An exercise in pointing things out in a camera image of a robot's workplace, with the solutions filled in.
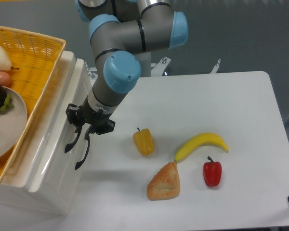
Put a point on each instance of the brown egg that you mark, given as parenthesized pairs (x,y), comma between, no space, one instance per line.
(5,79)

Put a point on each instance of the white drawer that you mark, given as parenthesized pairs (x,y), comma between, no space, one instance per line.
(70,146)
(56,169)

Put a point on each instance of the yellow bell pepper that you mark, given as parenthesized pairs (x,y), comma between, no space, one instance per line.
(143,141)

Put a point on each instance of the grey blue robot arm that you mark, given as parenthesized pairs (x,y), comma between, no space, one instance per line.
(118,31)

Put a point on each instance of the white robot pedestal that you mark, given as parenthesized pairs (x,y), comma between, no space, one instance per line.
(145,62)

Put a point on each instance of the white drawer cabinet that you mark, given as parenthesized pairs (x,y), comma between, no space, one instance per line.
(14,188)

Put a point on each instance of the red bell pepper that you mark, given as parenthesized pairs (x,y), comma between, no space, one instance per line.
(212,172)

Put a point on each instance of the grey plate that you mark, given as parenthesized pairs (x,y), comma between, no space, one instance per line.
(12,122)

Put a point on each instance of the yellow banana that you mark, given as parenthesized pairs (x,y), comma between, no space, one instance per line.
(196,141)

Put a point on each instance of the triangular pastry bread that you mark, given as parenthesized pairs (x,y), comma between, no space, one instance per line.
(165,184)

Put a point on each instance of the yellow woven basket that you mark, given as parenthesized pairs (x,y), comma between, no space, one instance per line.
(35,57)

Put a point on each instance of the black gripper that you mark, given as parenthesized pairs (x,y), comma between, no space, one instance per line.
(99,122)

